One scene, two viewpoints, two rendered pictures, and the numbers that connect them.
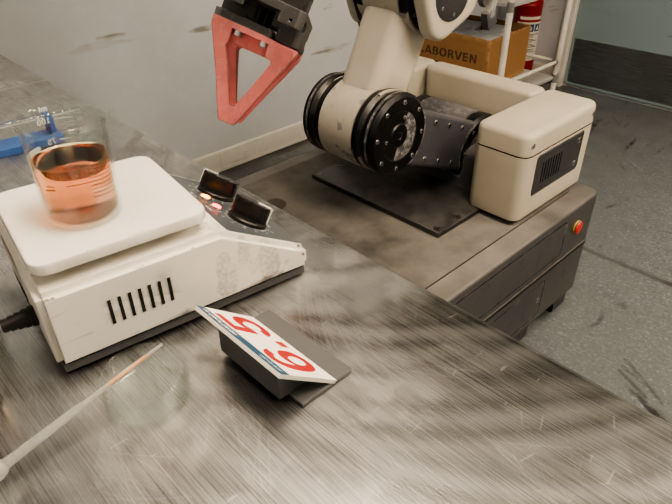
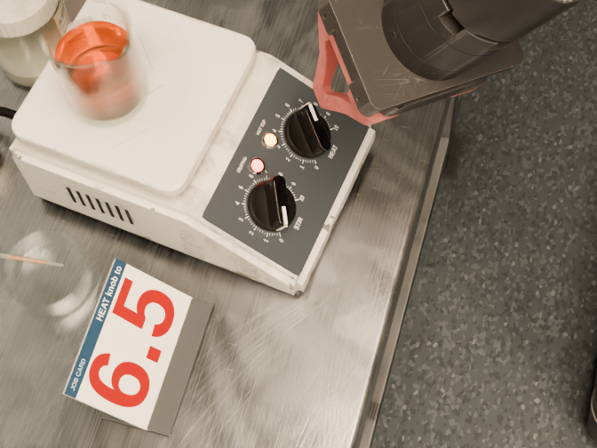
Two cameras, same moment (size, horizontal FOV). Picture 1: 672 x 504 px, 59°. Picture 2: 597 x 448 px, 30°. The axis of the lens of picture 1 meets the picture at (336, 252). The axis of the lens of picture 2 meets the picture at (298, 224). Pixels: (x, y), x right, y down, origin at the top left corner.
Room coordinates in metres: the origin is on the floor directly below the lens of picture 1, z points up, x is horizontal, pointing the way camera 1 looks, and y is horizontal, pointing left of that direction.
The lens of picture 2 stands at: (0.29, -0.22, 1.42)
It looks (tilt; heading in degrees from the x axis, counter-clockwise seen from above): 64 degrees down; 66
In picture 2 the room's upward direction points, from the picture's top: 7 degrees counter-clockwise
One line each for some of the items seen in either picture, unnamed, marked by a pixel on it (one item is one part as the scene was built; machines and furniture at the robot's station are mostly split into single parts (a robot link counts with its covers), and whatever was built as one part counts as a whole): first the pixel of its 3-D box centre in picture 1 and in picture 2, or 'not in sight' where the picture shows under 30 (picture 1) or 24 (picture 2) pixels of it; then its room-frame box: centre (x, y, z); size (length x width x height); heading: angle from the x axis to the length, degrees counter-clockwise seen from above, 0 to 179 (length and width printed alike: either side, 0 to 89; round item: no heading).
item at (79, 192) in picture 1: (76, 164); (100, 62); (0.36, 0.17, 0.87); 0.06 x 0.05 x 0.08; 113
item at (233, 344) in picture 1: (273, 339); (141, 347); (0.30, 0.04, 0.77); 0.09 x 0.06 x 0.04; 44
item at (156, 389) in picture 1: (146, 383); (48, 274); (0.27, 0.12, 0.76); 0.06 x 0.06 x 0.02
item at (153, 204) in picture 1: (98, 207); (135, 88); (0.37, 0.17, 0.83); 0.12 x 0.12 x 0.01; 36
